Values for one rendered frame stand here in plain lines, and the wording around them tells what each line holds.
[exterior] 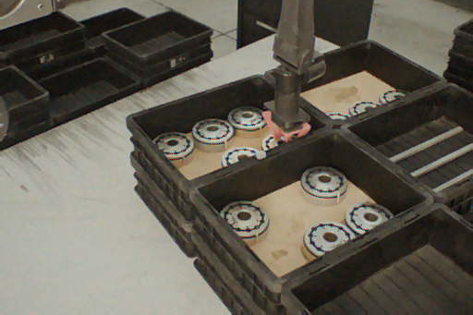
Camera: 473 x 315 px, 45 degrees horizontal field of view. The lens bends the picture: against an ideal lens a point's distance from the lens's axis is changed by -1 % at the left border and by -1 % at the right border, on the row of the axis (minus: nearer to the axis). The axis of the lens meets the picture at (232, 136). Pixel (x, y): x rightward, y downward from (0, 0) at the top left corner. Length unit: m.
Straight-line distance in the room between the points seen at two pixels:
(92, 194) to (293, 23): 0.69
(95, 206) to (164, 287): 0.32
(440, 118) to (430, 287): 0.61
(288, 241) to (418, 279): 0.26
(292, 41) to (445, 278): 0.55
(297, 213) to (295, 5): 0.44
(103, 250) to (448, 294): 0.74
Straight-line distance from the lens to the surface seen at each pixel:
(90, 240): 1.40
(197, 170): 1.36
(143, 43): 2.70
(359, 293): 1.14
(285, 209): 1.27
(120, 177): 1.56
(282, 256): 1.17
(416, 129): 1.59
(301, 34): 1.20
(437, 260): 1.24
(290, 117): 1.31
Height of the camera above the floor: 1.68
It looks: 35 degrees down
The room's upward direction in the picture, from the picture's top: 1 degrees clockwise
